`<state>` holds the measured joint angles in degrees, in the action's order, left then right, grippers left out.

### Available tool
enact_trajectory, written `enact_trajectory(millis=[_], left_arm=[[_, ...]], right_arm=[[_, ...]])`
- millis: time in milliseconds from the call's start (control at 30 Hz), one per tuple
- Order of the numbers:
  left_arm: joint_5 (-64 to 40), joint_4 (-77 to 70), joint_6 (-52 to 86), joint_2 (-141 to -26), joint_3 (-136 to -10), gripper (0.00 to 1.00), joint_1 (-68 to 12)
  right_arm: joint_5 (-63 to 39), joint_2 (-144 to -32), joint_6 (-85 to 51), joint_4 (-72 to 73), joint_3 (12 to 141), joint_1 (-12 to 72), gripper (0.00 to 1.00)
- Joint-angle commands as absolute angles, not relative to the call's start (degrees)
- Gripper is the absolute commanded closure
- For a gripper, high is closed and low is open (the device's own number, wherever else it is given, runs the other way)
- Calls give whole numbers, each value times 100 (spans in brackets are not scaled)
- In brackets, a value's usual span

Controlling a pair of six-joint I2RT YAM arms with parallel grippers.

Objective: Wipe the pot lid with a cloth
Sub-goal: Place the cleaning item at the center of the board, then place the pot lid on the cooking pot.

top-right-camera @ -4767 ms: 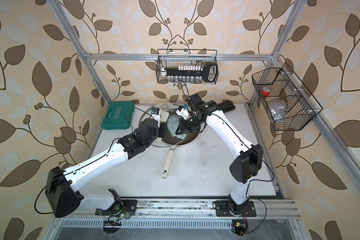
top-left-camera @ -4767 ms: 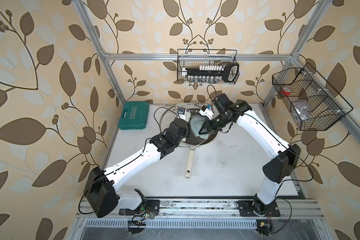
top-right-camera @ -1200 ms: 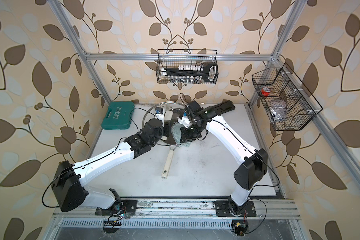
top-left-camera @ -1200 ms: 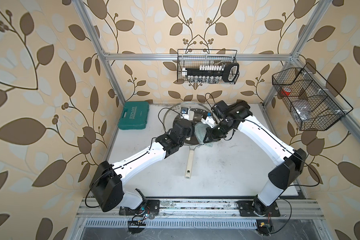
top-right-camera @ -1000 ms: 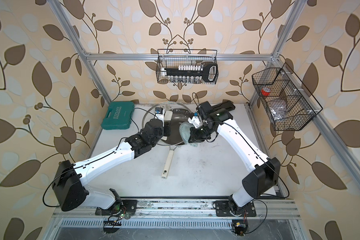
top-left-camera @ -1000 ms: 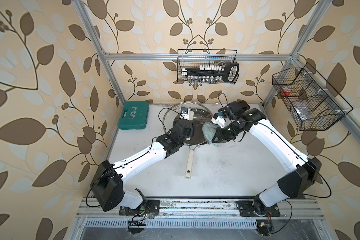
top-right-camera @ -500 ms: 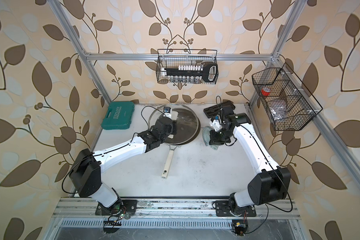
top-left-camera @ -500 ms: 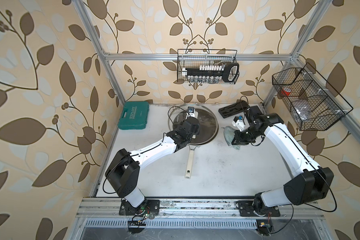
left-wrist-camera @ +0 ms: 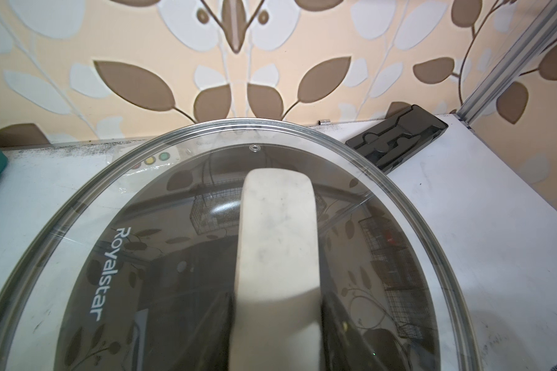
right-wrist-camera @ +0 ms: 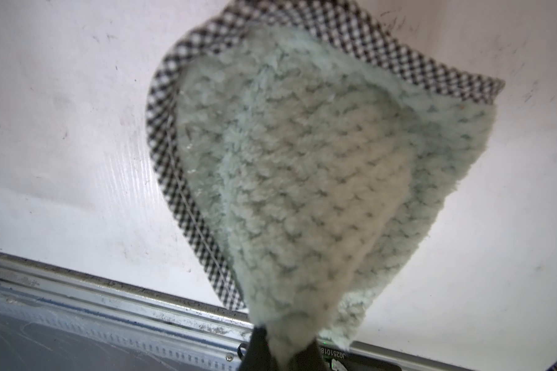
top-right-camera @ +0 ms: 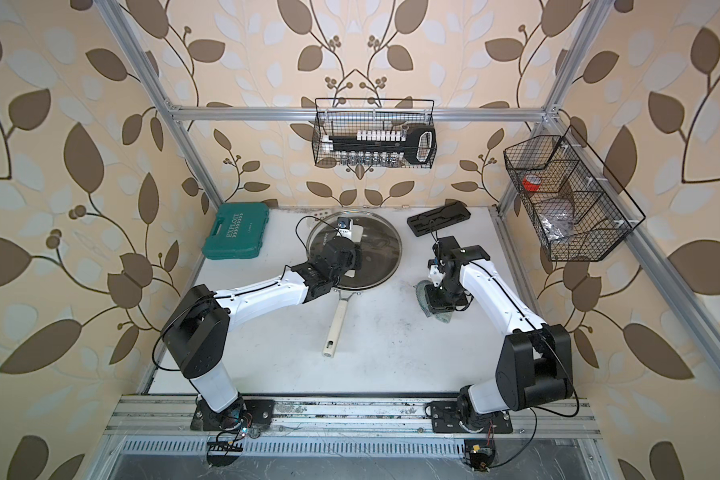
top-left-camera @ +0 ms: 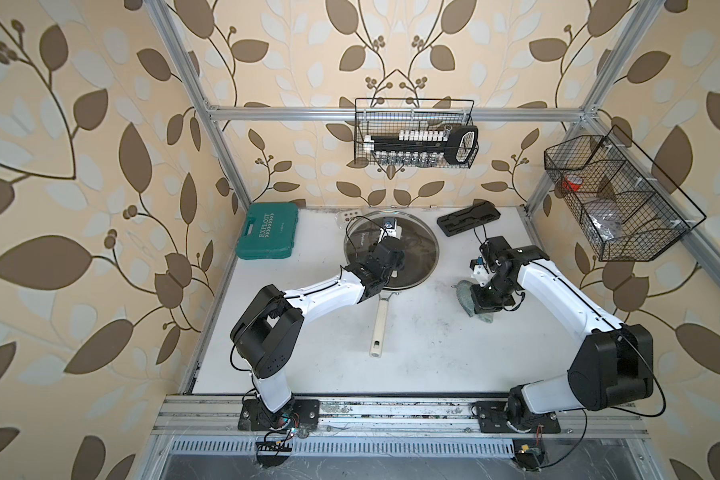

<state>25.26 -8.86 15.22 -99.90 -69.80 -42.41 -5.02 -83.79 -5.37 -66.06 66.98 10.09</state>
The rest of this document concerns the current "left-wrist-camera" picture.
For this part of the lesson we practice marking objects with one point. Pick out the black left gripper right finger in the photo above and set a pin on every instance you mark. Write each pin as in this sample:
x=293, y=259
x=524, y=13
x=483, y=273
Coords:
x=344, y=346

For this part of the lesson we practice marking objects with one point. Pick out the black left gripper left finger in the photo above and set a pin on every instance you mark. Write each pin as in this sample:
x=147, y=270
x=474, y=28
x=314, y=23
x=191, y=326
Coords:
x=220, y=319

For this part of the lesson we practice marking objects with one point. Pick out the glass pot lid cream handle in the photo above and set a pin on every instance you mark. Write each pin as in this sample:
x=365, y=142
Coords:
x=277, y=288

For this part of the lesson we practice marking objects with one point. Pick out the cream frying pan dark interior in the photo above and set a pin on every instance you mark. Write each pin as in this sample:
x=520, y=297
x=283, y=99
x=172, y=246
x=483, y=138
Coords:
x=160, y=264

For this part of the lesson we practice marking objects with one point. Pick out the aluminium frame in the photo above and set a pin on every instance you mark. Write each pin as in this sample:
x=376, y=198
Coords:
x=535, y=40

